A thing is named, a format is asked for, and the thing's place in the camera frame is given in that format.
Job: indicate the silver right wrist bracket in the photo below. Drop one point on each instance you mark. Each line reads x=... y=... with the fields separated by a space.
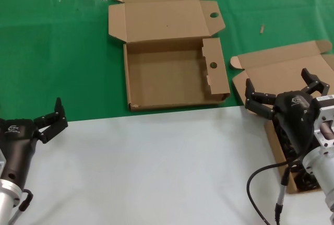
x=322 y=115

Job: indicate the short wooden stick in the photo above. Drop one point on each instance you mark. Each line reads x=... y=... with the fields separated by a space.
x=262 y=29

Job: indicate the cardboard box with round holes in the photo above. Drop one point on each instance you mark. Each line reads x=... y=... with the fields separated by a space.
x=167 y=78

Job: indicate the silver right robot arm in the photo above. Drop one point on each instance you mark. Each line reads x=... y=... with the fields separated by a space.
x=321 y=167

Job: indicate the silver left wrist bracket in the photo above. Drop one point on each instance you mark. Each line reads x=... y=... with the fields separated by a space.
x=2 y=161

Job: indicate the open brown cardboard box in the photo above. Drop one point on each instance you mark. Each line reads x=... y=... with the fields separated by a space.
x=276 y=65

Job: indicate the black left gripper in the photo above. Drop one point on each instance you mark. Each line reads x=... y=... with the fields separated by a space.
x=15 y=144

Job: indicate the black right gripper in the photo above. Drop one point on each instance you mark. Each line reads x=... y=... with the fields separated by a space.
x=295 y=115

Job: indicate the silver wrist bracket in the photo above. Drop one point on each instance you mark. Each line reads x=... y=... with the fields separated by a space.
x=2 y=161
x=322 y=115

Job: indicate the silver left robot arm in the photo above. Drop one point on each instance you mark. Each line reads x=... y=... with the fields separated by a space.
x=6 y=199

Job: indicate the green table cloth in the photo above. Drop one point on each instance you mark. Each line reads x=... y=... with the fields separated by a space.
x=52 y=52

